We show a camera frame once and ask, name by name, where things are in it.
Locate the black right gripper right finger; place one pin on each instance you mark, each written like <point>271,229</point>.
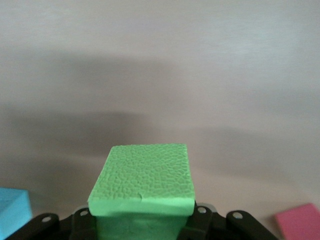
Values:
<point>225,227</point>

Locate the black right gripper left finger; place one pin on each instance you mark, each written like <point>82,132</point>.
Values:
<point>62,227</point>

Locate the red foam cube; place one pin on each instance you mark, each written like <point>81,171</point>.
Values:
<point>297,220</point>

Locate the green foam cube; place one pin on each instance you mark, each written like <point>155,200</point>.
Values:
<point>145,175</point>

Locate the light blue foam cube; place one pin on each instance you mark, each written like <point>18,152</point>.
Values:
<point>13,210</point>

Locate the brown table cover sheet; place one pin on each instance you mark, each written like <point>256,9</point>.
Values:
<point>160,75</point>

